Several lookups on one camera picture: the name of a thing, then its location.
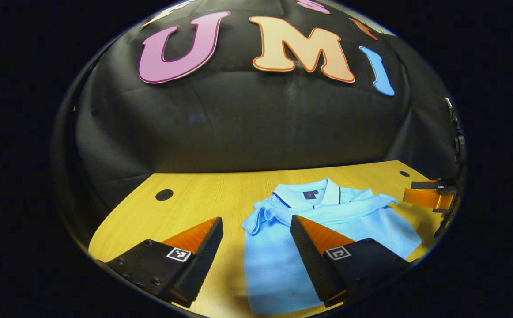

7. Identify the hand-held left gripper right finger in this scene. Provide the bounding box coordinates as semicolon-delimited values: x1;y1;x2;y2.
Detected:
290;215;414;308

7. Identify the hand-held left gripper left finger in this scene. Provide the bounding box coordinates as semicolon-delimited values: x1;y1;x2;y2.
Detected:
95;216;224;308

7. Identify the light blue T-shirt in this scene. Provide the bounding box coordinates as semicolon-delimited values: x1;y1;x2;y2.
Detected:
241;178;422;315

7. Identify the black backdrop cloth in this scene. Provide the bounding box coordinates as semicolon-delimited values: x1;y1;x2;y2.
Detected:
51;0;465;248

